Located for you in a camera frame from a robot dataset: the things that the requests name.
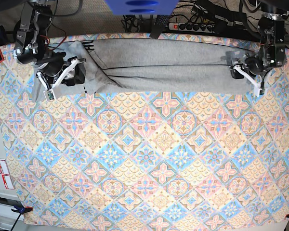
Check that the red white stickers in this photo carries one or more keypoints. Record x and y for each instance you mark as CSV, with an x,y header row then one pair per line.
x,y
5,175

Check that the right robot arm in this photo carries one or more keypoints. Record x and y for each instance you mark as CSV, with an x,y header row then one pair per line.
x,y
32,46

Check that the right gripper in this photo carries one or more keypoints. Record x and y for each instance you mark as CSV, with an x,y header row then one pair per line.
x,y
54,63

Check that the black power strip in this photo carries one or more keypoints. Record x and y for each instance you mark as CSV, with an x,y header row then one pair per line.
x,y
191,27

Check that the patterned tablecloth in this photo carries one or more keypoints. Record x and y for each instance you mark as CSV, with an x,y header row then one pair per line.
x,y
149,160

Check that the grey T-shirt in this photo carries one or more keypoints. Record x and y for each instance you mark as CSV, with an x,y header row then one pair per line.
x,y
143,64

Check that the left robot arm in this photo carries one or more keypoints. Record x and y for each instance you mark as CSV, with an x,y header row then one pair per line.
x,y
271,34

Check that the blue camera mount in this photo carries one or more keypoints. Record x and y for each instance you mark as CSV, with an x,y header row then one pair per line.
x,y
137,7

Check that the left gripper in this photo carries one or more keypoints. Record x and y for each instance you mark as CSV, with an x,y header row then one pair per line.
x,y
251,65

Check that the blue orange clamp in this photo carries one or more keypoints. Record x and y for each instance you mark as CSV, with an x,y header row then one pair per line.
x,y
20,210

